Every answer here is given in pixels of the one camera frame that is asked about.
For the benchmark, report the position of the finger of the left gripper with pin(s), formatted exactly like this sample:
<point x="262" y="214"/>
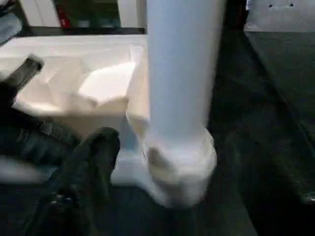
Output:
<point x="27" y="71"/>

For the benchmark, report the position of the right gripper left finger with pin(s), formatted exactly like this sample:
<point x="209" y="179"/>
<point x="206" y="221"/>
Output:
<point x="81" y="184"/>

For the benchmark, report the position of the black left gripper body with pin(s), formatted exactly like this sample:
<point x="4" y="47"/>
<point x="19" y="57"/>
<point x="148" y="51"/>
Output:
<point x="29" y="137"/>

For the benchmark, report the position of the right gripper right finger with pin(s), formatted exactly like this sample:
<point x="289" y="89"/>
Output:
<point x="258" y="191"/>

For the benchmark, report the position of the white plastic table top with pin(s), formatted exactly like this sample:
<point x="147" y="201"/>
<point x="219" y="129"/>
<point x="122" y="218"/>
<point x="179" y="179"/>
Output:
<point x="98" y="81"/>

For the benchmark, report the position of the white plastic table leg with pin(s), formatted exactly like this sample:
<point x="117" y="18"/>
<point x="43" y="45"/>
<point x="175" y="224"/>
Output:
<point x="182" y="61"/>

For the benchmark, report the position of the white cabinet with glass doors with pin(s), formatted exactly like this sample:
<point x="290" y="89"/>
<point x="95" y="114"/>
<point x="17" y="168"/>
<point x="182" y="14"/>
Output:
<point x="81" y="12"/>

